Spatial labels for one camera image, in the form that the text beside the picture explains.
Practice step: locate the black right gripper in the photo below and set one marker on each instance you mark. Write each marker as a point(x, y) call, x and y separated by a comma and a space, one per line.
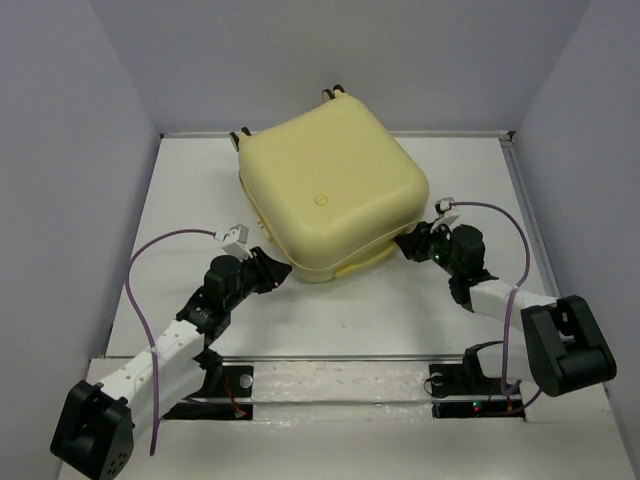
point(418, 238)

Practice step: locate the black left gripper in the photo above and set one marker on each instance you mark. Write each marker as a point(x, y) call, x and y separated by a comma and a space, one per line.
point(270, 272)

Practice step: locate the yellow hard-shell suitcase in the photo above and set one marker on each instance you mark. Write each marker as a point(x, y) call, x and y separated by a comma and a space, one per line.
point(332, 188)

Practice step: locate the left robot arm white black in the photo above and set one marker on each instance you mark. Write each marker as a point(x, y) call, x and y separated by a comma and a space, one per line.
point(100, 423)

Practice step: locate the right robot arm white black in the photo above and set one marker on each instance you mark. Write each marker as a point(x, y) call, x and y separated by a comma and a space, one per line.
point(564, 347)

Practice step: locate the white front cover board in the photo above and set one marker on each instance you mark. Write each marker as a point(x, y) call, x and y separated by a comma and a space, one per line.
point(325, 419)

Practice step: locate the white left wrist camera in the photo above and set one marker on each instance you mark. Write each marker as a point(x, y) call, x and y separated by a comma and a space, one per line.
point(234, 241)

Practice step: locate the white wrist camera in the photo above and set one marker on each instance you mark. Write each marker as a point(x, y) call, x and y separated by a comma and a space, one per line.
point(234, 241)
point(447, 214)

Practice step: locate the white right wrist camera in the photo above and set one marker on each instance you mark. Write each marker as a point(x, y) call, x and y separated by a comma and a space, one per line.
point(447, 214)

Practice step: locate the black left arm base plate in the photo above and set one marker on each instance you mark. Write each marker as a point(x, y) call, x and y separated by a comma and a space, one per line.
point(227, 398)

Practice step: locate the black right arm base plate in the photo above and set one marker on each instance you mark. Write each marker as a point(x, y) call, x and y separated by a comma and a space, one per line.
point(458, 394)

